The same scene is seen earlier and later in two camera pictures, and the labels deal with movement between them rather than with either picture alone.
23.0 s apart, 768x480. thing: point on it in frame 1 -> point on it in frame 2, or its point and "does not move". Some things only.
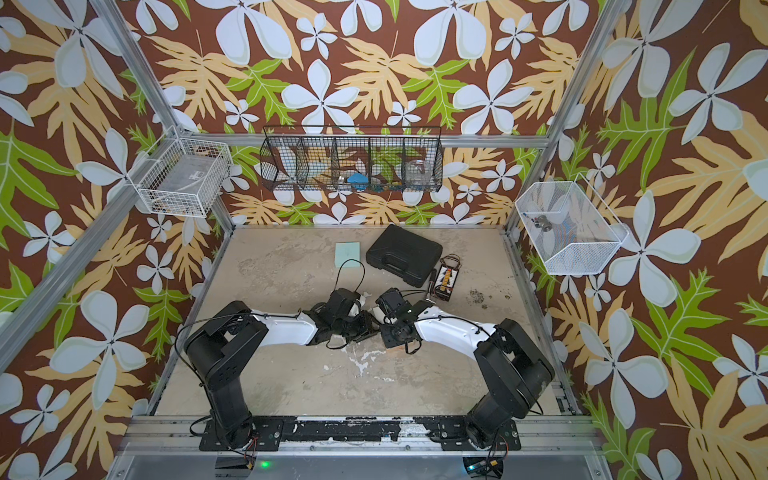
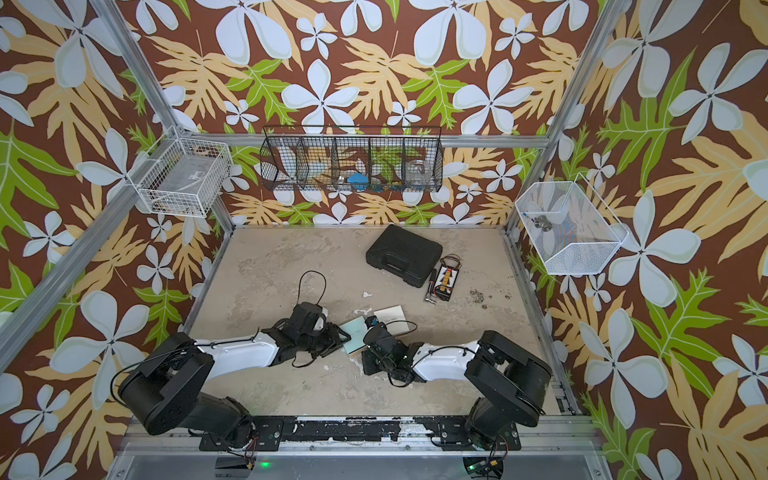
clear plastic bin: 571,227 does not move
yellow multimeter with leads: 450,265 does not move
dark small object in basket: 542,222 does not move
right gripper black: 385,338 -> 366,360
